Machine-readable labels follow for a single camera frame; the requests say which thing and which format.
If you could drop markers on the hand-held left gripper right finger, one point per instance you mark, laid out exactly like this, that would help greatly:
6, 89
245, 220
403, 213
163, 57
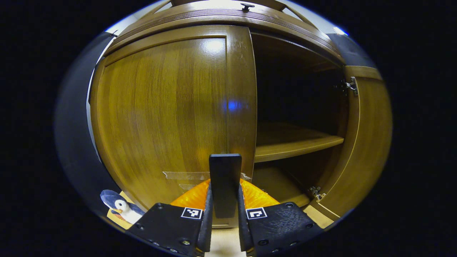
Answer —
242, 228

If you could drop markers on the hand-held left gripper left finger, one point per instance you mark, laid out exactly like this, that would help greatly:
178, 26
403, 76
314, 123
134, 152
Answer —
208, 228

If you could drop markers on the wooden cabinet door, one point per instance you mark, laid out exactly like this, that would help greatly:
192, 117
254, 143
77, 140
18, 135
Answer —
160, 107
371, 135

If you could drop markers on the wooden double-door shoe cabinet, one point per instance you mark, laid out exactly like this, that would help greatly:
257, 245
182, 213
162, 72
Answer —
242, 71

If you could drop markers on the metal door hinge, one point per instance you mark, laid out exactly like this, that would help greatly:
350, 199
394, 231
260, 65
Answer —
351, 85
317, 193

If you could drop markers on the wooden inner cabinet shelf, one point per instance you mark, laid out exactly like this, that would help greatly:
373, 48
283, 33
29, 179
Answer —
285, 142

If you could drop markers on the wooden cabinet drawer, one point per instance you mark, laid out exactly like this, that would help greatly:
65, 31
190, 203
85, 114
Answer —
200, 8

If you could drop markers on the penguin plush toy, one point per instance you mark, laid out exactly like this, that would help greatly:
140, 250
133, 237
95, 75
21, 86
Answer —
123, 207

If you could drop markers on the black round drawer knob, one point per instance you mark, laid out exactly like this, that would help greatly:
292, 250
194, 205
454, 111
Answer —
247, 6

